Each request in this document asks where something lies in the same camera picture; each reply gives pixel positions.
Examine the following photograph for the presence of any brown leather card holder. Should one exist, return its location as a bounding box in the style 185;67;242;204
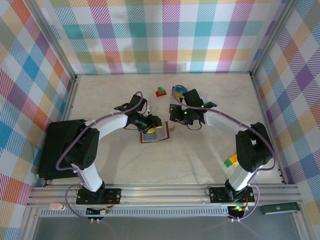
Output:
139;121;177;145

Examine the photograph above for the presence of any clear acrylic organizer box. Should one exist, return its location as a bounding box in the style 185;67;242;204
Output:
169;85;209;118

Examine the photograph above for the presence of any black box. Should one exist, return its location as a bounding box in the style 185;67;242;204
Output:
37;119;88;180

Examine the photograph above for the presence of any small black controller board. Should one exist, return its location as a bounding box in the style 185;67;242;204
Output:
86;207;109;216
228;204;248;218

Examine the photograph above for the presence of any black bar device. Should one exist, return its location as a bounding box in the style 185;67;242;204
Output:
259;201;300;216

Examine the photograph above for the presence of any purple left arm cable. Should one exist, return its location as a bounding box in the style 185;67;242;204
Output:
56;91;147;221

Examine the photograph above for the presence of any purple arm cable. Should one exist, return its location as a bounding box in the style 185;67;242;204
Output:
172;84;277;222
56;91;147;221

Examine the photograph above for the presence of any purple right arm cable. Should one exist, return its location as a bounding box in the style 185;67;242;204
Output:
172;84;277;222

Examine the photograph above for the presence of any aluminium mounting rail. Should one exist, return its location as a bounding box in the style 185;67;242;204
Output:
26;184;302;208

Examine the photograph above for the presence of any aluminium frame rail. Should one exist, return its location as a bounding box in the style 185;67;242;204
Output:
249;72;287;185
59;74;82;123

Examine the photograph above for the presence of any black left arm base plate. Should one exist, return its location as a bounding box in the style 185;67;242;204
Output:
76;188;123;206

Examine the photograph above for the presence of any slotted grey cable duct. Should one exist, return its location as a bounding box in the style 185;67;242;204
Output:
39;206;251;217

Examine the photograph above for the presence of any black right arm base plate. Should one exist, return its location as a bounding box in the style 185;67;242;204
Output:
208;186;256;204

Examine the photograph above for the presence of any aluminium frame post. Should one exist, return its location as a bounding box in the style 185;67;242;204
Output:
248;0;301;78
31;0;81;82

